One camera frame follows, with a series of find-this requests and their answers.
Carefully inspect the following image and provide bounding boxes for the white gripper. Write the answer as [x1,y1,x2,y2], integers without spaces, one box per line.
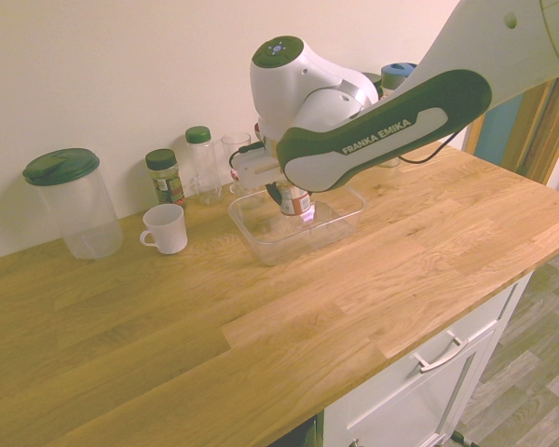
[231,148,288,207]

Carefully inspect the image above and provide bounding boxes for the orange red cereal can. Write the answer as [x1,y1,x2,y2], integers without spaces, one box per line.
[278,182,316,223]

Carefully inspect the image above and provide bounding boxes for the clear rectangular plastic container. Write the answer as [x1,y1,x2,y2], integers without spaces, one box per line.
[227,184,367,267]

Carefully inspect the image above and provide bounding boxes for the tall clear drinking glass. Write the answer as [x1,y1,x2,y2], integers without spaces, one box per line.
[221,131,253,187]

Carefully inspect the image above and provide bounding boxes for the clear bottle green cap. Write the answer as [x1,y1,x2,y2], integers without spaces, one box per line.
[184,126,225,207]

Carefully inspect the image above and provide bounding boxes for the spice jar dark lid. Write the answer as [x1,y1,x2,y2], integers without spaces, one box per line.
[144,148,188,210]

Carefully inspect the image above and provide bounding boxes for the white ceramic mug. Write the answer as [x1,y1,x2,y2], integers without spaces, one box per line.
[139,203,189,256]

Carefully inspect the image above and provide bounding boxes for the clear pitcher blue lid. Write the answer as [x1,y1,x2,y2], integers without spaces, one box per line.
[380,62,419,92]

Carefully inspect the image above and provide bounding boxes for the large clear canister green lid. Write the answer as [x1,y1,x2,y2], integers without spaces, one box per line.
[21,147,125,261]

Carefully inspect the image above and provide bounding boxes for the white kitchen cabinet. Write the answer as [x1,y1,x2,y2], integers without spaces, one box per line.
[323,272,535,447]

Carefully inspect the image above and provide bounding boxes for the white drawer handle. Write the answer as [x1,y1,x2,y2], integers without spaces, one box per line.
[412,332,470,373]

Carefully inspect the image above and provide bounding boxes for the wooden door frame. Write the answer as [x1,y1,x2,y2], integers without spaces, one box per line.
[463,72,559,196]

